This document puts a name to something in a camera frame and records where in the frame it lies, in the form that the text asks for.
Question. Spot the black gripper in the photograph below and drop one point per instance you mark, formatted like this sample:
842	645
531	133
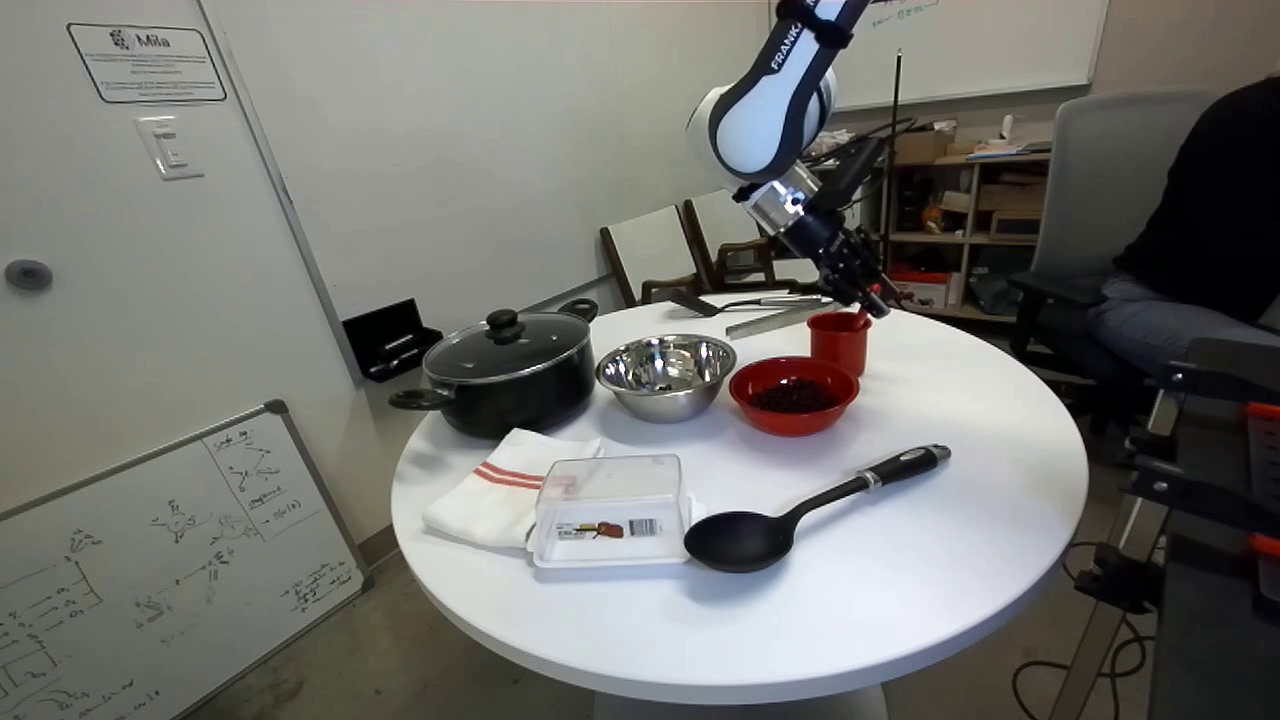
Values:
824	244

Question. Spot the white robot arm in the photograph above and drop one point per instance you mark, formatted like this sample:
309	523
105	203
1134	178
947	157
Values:
765	114

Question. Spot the red bowl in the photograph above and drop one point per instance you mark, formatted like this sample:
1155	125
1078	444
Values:
765	409

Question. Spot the steel bowl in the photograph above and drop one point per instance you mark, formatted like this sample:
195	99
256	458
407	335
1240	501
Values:
665	384

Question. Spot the black serving spoon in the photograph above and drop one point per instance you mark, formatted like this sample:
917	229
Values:
742	540

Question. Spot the red cup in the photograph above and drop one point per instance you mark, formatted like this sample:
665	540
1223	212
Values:
842	346

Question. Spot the metal tongs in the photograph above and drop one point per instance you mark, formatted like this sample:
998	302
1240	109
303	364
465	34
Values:
781	318

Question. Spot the wooden storage shelf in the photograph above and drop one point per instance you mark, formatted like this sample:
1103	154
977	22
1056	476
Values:
974	203

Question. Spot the folding chair with white seat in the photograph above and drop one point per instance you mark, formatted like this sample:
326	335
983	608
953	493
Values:
652	250
725	227

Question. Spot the black slotted spatula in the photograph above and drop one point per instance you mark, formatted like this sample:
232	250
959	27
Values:
706	304

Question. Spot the grey office chair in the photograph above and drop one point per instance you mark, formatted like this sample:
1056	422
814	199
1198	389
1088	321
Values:
1103	173

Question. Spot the seated person in black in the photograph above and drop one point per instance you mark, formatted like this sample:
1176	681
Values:
1202	227

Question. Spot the black pot with lid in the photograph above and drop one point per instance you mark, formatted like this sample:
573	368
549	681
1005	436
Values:
513	379

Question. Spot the black robot cart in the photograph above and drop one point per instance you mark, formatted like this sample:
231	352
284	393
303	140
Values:
1212	533

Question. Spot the white cloth with red stripes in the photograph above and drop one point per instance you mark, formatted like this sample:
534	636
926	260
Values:
481	507

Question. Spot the small white door label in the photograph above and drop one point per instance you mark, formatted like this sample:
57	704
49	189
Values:
161	146

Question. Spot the paper door sign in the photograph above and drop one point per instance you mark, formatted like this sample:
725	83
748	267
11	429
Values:
144	63

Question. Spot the small leaning whiteboard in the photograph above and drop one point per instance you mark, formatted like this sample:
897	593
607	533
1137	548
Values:
161	575

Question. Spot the round door lock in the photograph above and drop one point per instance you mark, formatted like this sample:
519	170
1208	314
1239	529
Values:
30	278

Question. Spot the large wall whiteboard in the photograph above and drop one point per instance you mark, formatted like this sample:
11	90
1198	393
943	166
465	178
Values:
974	47

